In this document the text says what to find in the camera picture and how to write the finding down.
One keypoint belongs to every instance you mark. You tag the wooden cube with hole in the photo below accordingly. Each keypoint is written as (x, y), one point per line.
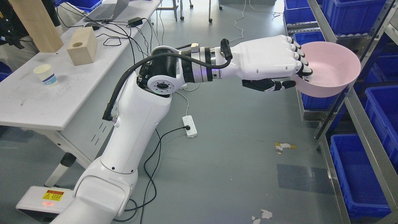
(82, 47)

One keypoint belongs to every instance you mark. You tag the pink ikea bowl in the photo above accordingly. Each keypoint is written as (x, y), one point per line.
(334, 68)

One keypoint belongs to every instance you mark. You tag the white work desk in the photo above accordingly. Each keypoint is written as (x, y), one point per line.
(70, 113)

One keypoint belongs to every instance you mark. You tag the grey laptop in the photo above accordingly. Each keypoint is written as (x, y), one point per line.
(107, 12)

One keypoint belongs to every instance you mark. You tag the paper cup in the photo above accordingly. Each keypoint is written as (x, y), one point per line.
(46, 74)

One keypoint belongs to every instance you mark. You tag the white power strip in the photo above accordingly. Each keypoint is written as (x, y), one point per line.
(191, 131)

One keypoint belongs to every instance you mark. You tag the steel rack shelf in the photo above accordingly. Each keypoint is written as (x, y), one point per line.
(366, 46)

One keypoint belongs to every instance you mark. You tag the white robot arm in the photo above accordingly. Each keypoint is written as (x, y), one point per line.
(140, 100)

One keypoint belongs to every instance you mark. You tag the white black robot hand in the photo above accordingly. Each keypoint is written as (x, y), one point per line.
(261, 62)

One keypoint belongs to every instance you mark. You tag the tall wooden block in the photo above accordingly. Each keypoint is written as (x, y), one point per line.
(38, 23)

